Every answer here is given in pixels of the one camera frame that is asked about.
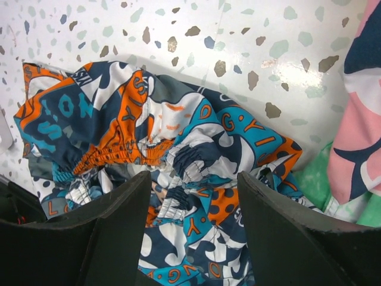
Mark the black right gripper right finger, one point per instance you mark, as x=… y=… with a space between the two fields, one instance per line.
x=290 y=244

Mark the blue orange patterned shorts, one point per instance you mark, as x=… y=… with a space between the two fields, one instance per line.
x=87 y=132

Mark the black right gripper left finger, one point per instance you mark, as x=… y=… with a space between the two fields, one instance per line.
x=97 y=244

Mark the pink shark print shorts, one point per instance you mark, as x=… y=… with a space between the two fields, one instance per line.
x=358 y=137

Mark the green tie-dye shorts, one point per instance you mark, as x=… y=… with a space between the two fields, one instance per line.
x=341 y=189

